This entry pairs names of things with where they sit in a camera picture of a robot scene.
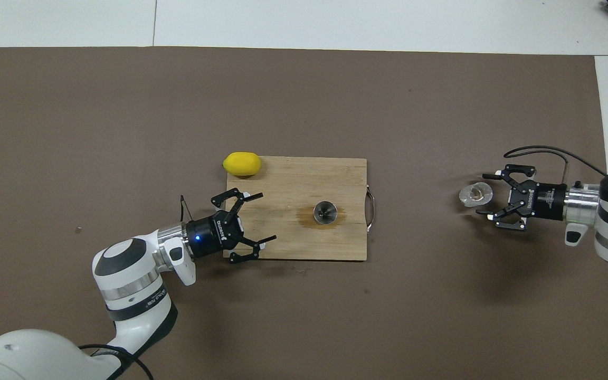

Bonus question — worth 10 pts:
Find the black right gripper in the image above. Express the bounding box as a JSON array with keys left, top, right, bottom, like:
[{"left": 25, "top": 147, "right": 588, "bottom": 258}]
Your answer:
[{"left": 476, "top": 165, "right": 567, "bottom": 231}]

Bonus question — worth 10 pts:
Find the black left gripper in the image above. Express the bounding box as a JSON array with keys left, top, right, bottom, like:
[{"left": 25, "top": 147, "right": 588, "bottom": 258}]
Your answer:
[{"left": 187, "top": 189, "right": 277, "bottom": 264}]

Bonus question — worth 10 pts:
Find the small clear glass cup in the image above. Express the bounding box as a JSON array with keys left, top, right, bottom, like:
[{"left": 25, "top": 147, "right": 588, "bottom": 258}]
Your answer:
[{"left": 459, "top": 182, "right": 493, "bottom": 208}]

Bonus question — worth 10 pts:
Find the steel double jigger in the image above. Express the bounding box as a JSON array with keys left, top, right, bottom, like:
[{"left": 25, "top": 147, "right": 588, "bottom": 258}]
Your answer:
[{"left": 312, "top": 201, "right": 338, "bottom": 225}]

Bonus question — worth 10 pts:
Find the wooden cutting board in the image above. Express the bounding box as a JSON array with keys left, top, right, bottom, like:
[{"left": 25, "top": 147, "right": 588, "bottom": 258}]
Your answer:
[{"left": 223, "top": 156, "right": 376, "bottom": 261}]

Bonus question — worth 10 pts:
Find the yellow lemon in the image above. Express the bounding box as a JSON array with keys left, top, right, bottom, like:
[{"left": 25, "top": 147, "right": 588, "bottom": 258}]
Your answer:
[{"left": 223, "top": 151, "right": 262, "bottom": 177}]

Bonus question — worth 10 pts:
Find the brown table mat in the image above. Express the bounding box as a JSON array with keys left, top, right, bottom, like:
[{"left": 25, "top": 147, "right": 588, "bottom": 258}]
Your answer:
[{"left": 0, "top": 46, "right": 608, "bottom": 380}]

